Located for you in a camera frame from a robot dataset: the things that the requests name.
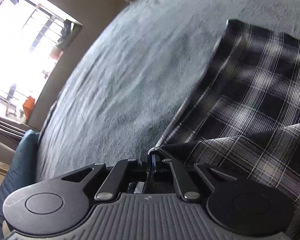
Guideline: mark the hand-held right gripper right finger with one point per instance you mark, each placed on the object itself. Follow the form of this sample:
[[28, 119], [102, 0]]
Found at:
[[153, 165]]

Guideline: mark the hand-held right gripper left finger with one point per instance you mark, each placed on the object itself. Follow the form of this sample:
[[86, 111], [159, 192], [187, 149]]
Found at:
[[146, 165]]

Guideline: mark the black white plaid pants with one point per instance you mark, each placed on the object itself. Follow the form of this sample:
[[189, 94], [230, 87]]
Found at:
[[252, 92]]

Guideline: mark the teal duvet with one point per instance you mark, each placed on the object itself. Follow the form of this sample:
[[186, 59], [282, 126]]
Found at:
[[17, 160]]

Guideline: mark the small orange object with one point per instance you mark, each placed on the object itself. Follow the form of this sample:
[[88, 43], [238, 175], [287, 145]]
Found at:
[[28, 105]]

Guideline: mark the grey curtain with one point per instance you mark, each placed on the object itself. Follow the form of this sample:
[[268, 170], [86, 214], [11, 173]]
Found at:
[[5, 130]]

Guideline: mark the dark hanging garment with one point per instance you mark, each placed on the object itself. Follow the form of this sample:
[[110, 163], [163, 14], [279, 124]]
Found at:
[[65, 32]]

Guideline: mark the window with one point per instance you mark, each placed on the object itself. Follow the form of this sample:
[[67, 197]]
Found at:
[[27, 42]]

